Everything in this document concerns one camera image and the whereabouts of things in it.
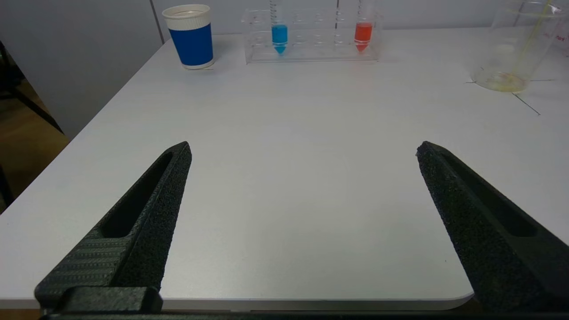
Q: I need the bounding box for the clear glass beaker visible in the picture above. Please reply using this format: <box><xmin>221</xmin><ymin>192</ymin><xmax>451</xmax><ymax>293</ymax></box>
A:
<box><xmin>470</xmin><ymin>0</ymin><xmax>569</xmax><ymax>93</ymax></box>

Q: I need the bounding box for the test tube with blue pigment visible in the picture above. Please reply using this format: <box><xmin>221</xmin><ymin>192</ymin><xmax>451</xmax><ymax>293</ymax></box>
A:
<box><xmin>268</xmin><ymin>0</ymin><xmax>289</xmax><ymax>55</ymax></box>

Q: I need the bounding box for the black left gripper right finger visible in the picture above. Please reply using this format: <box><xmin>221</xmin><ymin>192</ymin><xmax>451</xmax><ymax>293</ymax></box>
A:
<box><xmin>416</xmin><ymin>141</ymin><xmax>569</xmax><ymax>312</ymax></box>

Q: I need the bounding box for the test tube with red pigment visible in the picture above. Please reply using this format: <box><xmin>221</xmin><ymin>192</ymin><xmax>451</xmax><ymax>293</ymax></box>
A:
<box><xmin>354</xmin><ymin>0</ymin><xmax>375</xmax><ymax>53</ymax></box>

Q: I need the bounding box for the blue and white paper cup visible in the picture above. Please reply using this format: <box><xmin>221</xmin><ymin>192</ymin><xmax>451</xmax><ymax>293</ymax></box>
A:
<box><xmin>162</xmin><ymin>4</ymin><xmax>215</xmax><ymax>70</ymax></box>

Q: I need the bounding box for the clear acrylic test tube rack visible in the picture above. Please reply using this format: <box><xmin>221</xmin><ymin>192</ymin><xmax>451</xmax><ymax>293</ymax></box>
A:
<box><xmin>241</xmin><ymin>7</ymin><xmax>383</xmax><ymax>64</ymax></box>

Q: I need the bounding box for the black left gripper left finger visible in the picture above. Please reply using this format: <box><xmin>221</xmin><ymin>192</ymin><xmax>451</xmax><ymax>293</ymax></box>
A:
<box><xmin>35</xmin><ymin>141</ymin><xmax>192</xmax><ymax>317</ymax></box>

